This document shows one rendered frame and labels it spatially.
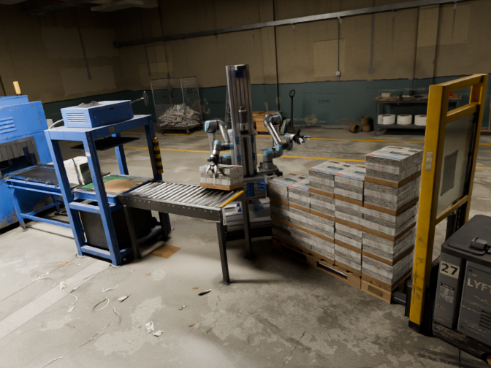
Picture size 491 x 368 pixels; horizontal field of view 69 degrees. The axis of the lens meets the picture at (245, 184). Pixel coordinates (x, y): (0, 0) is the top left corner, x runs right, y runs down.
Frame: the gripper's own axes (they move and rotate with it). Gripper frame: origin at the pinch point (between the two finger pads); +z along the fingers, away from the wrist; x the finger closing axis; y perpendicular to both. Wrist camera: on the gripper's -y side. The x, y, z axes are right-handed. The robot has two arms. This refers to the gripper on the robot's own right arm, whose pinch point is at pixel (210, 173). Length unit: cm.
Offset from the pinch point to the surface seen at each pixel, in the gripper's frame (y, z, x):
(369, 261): 38, 60, -157
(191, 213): -14.5, 44.4, 4.0
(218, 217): -15, 44, -28
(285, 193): 45, 7, -66
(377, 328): 21, 110, -171
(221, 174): 7.1, -0.6, -8.6
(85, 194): -22, 41, 154
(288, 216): 58, 28, -68
